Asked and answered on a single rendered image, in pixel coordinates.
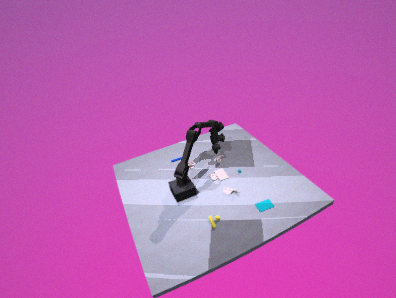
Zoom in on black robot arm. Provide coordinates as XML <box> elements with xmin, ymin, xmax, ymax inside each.
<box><xmin>173</xmin><ymin>120</ymin><xmax>225</xmax><ymax>188</ymax></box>

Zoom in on cyan flat plate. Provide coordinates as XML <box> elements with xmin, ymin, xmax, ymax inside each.
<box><xmin>255</xmin><ymin>199</ymin><xmax>274</xmax><ymax>212</ymax></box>

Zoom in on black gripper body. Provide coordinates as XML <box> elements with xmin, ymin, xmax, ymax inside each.
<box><xmin>210</xmin><ymin>135</ymin><xmax>220</xmax><ymax>150</ymax></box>

